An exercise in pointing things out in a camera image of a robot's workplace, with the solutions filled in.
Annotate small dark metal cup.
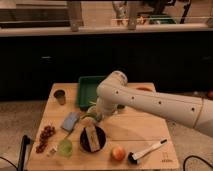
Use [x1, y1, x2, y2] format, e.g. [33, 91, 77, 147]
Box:
[54, 89, 66, 105]

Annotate bunch of red grapes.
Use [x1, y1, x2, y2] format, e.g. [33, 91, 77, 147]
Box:
[36, 125, 56, 153]

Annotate green plastic tray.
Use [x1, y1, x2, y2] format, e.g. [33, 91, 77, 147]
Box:
[76, 76, 105, 111]

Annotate orange fruit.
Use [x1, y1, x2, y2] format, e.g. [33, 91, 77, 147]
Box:
[111, 146, 126, 161]

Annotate green spoon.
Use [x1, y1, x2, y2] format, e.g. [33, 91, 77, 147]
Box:
[81, 113, 96, 119]

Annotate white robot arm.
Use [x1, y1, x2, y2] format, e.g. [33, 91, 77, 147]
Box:
[96, 71, 213, 137]

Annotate white dish brush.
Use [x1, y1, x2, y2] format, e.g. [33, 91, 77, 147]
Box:
[128, 139, 167, 164]

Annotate black cable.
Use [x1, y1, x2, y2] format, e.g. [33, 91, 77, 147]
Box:
[182, 154, 213, 171]

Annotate wooden block on plate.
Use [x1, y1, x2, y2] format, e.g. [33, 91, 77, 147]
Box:
[85, 125, 100, 152]

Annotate black clamp stand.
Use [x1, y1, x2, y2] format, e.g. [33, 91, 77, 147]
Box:
[17, 135, 31, 171]

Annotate orange bowl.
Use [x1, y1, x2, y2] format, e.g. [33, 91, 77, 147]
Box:
[136, 87, 153, 92]

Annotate blue sponge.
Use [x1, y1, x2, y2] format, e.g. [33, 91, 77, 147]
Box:
[61, 112, 80, 132]

